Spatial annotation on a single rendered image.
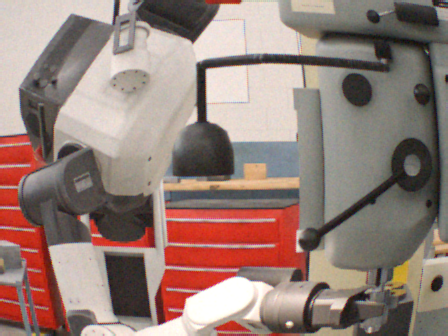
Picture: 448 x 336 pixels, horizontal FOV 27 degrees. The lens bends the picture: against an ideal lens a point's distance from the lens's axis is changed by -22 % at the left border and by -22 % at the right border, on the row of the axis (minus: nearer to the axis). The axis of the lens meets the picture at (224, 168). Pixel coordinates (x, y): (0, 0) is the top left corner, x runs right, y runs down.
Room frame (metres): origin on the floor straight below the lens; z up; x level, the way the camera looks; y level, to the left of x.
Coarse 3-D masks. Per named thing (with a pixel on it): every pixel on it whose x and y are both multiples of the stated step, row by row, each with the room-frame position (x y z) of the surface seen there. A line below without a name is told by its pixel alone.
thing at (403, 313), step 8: (392, 288) 1.84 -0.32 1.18; (400, 288) 1.86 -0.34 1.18; (408, 288) 1.87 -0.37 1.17; (400, 296) 1.75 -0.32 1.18; (408, 296) 1.78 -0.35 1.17; (400, 304) 1.72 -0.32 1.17; (408, 304) 1.72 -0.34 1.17; (392, 312) 1.73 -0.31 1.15; (400, 312) 1.72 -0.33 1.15; (408, 312) 1.72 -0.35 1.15; (392, 320) 1.73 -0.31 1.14; (400, 320) 1.72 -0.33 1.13; (408, 320) 1.72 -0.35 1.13; (360, 328) 1.73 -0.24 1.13; (384, 328) 1.73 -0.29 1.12; (392, 328) 1.73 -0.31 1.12; (400, 328) 1.72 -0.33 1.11; (408, 328) 1.72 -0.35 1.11
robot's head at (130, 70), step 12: (144, 24) 1.69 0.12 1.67; (120, 36) 1.68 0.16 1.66; (144, 36) 1.69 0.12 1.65; (144, 48) 1.67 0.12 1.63; (120, 60) 1.64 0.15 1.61; (132, 60) 1.63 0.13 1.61; (144, 60) 1.65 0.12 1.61; (120, 72) 1.63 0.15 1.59; (132, 72) 1.63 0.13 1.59; (144, 72) 1.64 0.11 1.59; (120, 84) 1.66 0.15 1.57; (132, 84) 1.66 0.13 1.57; (144, 84) 1.67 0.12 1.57
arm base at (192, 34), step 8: (136, 0) 1.85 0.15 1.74; (144, 0) 1.83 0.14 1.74; (128, 8) 1.90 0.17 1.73; (136, 8) 1.83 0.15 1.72; (208, 8) 1.87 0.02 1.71; (216, 8) 1.88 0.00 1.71; (144, 16) 1.84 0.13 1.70; (152, 16) 1.84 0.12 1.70; (160, 16) 1.86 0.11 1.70; (208, 16) 1.87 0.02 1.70; (152, 24) 1.85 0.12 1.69; (160, 24) 1.85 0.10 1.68; (168, 24) 1.86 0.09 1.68; (176, 24) 1.87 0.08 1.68; (200, 24) 1.87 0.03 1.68; (208, 24) 1.88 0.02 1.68; (176, 32) 1.87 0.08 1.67; (184, 32) 1.87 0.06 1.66; (192, 32) 1.88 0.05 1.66; (200, 32) 1.88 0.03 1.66; (192, 40) 1.88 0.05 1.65
